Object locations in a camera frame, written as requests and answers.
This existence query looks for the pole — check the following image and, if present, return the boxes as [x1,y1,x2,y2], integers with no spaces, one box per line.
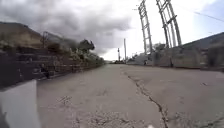
[123,37,128,64]
[116,47,121,63]

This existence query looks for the dark tree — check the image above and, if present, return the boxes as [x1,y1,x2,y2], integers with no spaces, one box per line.
[77,38,96,54]

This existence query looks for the grey cracked concrete road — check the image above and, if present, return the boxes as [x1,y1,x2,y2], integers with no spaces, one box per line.
[33,63,224,128]

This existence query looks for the double lattice pylon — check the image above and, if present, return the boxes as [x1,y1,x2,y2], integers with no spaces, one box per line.
[155,0,183,49]

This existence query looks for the hillside with bushes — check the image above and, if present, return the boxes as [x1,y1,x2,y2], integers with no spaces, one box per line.
[0,21,106,65]

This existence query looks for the grey concrete wall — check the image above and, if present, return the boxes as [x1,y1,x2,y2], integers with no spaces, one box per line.
[126,32,224,72]

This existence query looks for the dark stone wall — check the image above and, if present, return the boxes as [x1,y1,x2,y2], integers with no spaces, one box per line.
[0,46,106,89]

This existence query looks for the overhead wires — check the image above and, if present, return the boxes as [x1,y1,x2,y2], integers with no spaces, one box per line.
[173,3,224,24]

